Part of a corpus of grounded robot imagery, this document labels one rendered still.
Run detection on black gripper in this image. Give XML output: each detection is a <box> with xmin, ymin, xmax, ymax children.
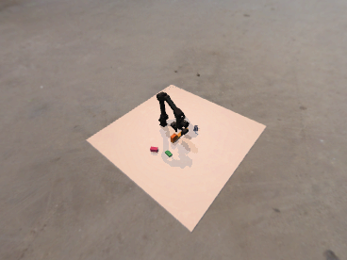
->
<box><xmin>170</xmin><ymin>122</ymin><xmax>189</xmax><ymax>136</ymax></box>

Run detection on orange bar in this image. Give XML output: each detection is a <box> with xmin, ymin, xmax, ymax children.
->
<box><xmin>171</xmin><ymin>133</ymin><xmax>181</xmax><ymax>143</ymax></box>

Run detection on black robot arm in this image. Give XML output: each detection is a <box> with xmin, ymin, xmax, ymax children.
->
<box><xmin>157</xmin><ymin>91</ymin><xmax>189</xmax><ymax>128</ymax></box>

